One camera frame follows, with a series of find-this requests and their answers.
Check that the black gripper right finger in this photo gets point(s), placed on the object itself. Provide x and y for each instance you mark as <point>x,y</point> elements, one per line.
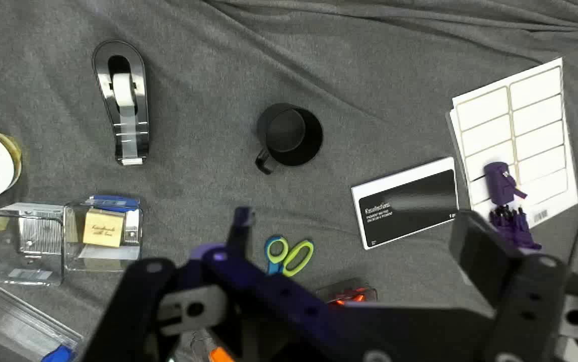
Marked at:
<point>537,308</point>

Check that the white label sheet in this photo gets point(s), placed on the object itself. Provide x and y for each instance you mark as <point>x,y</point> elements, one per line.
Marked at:
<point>531,114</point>

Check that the purple folded umbrella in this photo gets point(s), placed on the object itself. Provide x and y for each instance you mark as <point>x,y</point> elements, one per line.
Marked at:
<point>503,184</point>

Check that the black cup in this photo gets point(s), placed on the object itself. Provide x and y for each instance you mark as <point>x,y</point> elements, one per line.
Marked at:
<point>291,133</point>

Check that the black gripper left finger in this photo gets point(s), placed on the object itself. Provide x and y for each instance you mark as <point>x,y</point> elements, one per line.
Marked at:
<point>147,303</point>

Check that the blue and green scissors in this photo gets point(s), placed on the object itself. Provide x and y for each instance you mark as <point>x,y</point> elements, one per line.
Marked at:
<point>289,256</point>

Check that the small blue object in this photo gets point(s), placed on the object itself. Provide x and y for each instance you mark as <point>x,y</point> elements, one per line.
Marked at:
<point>60,355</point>

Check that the clear box with sticky notes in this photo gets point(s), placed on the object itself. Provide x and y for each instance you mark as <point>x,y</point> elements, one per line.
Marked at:
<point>103,232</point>

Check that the orange object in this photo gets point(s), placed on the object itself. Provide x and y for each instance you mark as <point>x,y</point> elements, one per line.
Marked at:
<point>221,355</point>

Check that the gray tablecloth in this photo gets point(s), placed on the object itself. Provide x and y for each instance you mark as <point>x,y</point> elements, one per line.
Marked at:
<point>369,67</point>

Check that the black tape dispenser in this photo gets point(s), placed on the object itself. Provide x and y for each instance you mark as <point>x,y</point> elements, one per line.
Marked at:
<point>126,107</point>

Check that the empty clear plastic box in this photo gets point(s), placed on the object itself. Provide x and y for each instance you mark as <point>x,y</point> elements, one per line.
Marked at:
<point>22,244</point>

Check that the long clear container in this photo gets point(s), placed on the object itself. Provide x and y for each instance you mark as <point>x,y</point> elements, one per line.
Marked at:
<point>6,322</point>

